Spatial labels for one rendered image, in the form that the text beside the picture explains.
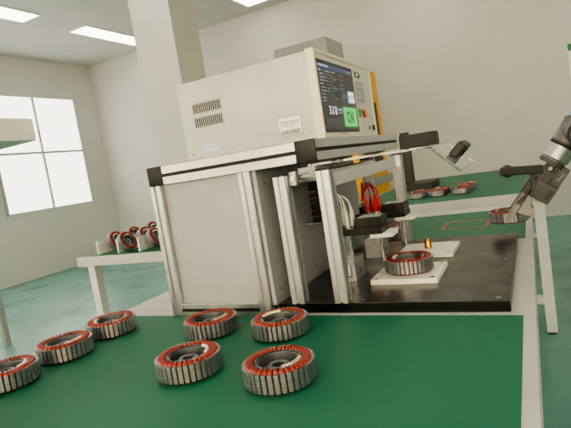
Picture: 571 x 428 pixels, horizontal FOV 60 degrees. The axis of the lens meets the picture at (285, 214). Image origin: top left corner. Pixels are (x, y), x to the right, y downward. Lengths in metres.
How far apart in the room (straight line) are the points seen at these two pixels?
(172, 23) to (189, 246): 4.29
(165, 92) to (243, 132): 4.12
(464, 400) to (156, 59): 5.00
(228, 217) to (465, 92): 5.56
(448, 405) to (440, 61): 6.05
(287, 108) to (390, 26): 5.66
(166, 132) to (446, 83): 3.43
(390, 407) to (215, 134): 0.82
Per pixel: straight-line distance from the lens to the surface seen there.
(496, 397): 0.69
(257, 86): 1.20
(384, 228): 1.18
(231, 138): 1.24
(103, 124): 9.30
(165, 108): 5.31
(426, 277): 1.12
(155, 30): 5.45
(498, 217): 1.56
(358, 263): 1.21
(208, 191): 1.13
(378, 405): 0.68
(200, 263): 1.18
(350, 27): 6.93
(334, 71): 1.26
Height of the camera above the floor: 1.07
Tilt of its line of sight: 6 degrees down
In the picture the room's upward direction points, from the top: 9 degrees counter-clockwise
